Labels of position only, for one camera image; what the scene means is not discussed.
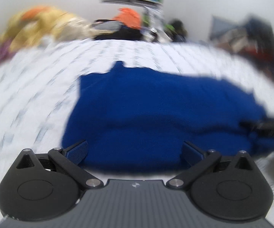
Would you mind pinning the orange plastic bag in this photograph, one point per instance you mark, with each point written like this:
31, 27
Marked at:
128, 17

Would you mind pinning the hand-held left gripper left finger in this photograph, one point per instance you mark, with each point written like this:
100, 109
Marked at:
77, 150

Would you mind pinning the floral grey pillow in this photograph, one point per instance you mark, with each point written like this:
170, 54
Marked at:
154, 16

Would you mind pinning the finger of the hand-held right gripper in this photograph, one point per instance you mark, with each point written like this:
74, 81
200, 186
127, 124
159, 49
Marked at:
251, 125

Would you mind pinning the dark brown plush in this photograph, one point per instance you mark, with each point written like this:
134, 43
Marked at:
177, 29

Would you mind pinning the dark jacket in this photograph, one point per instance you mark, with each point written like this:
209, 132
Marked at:
260, 32

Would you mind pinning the black clothes pile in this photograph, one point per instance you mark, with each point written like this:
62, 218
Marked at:
118, 32

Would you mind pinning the red cloth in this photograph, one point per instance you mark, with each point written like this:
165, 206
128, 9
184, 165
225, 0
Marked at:
255, 51

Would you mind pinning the blue knit sweater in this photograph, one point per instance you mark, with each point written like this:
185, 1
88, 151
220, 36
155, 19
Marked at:
151, 114

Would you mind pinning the white printed bed sheet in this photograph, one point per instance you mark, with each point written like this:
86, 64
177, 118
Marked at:
27, 104

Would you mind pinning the grey framed board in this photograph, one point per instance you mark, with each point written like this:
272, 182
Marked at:
221, 27

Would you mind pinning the yellow cartoon quilt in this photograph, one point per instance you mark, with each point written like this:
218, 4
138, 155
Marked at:
39, 25

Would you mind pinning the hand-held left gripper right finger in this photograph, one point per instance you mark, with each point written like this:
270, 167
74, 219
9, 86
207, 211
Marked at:
192, 152

